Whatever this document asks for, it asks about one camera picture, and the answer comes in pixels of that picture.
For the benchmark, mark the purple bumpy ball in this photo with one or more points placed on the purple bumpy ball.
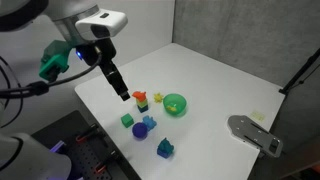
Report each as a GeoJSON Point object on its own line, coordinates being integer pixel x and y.
{"type": "Point", "coordinates": [139, 130]}

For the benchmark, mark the rainbow stacked block toy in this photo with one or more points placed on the rainbow stacked block toy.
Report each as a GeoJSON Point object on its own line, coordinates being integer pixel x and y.
{"type": "Point", "coordinates": [142, 101]}

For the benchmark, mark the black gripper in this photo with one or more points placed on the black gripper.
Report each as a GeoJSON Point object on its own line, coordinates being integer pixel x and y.
{"type": "Point", "coordinates": [110, 70]}

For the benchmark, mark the green cube block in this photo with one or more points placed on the green cube block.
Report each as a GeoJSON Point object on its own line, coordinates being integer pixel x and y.
{"type": "Point", "coordinates": [127, 120]}

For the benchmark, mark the black perforated base board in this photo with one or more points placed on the black perforated base board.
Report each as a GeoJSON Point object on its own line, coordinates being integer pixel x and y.
{"type": "Point", "coordinates": [66, 130]}

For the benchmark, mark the grey metal mounting plate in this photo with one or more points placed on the grey metal mounting plate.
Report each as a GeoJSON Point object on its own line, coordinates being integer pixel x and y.
{"type": "Point", "coordinates": [246, 131]}

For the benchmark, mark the yellow rubber toy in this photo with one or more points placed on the yellow rubber toy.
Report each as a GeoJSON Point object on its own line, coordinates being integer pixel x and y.
{"type": "Point", "coordinates": [171, 107]}

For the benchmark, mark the teal and blue block toy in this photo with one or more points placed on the teal and blue block toy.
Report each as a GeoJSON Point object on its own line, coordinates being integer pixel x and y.
{"type": "Point", "coordinates": [165, 148]}

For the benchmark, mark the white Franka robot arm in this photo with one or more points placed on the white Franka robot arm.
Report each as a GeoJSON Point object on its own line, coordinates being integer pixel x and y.
{"type": "Point", "coordinates": [83, 20]}

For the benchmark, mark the black stand pole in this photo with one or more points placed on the black stand pole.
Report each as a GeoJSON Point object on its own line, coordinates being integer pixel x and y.
{"type": "Point", "coordinates": [300, 75]}

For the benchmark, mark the green translucent bowl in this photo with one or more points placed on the green translucent bowl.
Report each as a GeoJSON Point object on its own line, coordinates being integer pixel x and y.
{"type": "Point", "coordinates": [178, 100]}

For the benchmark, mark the yellow star toy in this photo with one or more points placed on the yellow star toy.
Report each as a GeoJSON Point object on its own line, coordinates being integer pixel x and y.
{"type": "Point", "coordinates": [158, 97]}

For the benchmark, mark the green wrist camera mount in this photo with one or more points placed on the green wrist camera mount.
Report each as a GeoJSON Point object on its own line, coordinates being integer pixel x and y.
{"type": "Point", "coordinates": [53, 63]}

